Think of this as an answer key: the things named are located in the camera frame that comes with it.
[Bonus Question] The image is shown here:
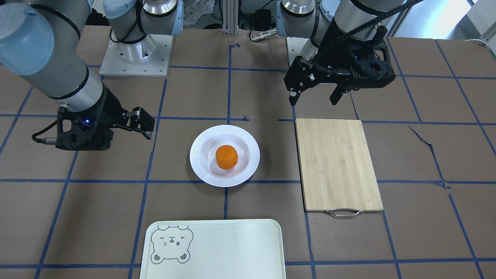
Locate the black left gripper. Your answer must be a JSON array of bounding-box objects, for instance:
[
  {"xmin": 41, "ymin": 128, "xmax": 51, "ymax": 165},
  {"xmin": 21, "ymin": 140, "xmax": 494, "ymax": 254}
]
[{"xmin": 284, "ymin": 45, "xmax": 351, "ymax": 107}]

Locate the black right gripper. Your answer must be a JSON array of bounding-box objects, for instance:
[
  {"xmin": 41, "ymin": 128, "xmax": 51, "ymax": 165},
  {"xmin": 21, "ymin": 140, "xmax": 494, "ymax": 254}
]
[{"xmin": 83, "ymin": 87, "xmax": 155, "ymax": 140}]

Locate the white ribbed plate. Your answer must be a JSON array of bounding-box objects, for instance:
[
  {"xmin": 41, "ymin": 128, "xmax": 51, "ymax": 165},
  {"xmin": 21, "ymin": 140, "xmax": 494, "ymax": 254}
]
[{"xmin": 189, "ymin": 125, "xmax": 260, "ymax": 188}]

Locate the orange fruit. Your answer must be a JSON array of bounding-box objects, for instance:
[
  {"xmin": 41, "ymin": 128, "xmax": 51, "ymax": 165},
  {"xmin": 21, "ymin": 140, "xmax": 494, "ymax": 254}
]
[{"xmin": 215, "ymin": 145, "xmax": 238, "ymax": 170}]

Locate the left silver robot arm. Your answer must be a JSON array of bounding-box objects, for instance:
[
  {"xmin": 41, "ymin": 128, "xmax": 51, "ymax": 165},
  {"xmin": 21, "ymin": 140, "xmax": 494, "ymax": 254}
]
[{"xmin": 276, "ymin": 0, "xmax": 418, "ymax": 106}]

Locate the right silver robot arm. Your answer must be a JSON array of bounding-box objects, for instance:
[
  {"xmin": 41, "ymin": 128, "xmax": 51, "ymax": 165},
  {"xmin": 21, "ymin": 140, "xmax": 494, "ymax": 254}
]
[{"xmin": 1, "ymin": 0, "xmax": 184, "ymax": 144}]

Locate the cream bear tray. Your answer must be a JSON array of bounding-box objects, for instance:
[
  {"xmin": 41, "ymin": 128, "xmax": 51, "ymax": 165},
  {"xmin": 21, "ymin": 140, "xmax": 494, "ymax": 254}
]
[{"xmin": 140, "ymin": 219, "xmax": 286, "ymax": 279}]

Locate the bamboo cutting board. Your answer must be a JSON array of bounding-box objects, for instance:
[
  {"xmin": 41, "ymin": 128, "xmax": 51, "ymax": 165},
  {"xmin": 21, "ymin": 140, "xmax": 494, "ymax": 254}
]
[{"xmin": 295, "ymin": 118, "xmax": 383, "ymax": 217}]

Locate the black power adapter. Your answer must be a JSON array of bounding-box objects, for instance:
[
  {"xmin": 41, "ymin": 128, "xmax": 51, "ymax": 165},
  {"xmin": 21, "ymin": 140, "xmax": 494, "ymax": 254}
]
[{"xmin": 251, "ymin": 9, "xmax": 272, "ymax": 31}]

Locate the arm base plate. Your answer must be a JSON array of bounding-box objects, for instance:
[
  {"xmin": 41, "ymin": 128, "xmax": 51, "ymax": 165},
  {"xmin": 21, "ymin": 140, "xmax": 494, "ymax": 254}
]
[
  {"xmin": 99, "ymin": 34, "xmax": 174, "ymax": 78},
  {"xmin": 284, "ymin": 37, "xmax": 321, "ymax": 87}
]

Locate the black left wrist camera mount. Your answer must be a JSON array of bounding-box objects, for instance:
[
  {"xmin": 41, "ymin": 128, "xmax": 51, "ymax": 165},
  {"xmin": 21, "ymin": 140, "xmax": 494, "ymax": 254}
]
[{"xmin": 338, "ymin": 24, "xmax": 396, "ymax": 90}]

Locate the aluminium frame post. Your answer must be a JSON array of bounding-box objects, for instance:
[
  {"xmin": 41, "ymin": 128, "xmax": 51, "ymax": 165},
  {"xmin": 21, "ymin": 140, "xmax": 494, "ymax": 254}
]
[{"xmin": 219, "ymin": 0, "xmax": 239, "ymax": 36}]

